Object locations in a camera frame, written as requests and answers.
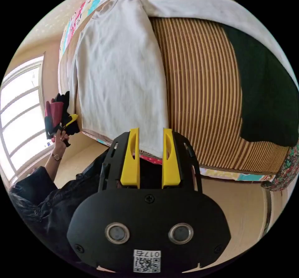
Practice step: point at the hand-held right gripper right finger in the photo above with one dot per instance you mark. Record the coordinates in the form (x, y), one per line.
(170, 168)

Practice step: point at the window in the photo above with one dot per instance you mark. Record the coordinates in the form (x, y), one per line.
(18, 119)

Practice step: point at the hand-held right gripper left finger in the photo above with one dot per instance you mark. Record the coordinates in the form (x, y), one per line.
(129, 166)

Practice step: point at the bed with woven mat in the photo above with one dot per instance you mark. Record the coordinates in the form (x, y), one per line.
(201, 91)

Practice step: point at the person's body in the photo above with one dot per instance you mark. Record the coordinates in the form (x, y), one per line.
(53, 208)

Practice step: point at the person's left forearm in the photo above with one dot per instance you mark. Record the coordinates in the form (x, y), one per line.
(52, 163)

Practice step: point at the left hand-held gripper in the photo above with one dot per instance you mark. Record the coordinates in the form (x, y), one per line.
(61, 119)

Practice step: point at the person's left hand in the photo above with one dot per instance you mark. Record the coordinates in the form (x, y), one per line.
(60, 142)

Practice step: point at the dark green garment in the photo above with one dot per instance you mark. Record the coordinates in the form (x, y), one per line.
(264, 91)

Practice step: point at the white thermal shirt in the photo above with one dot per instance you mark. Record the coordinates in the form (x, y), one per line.
(116, 67)

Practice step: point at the floral blanket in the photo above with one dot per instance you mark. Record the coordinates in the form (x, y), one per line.
(283, 170)

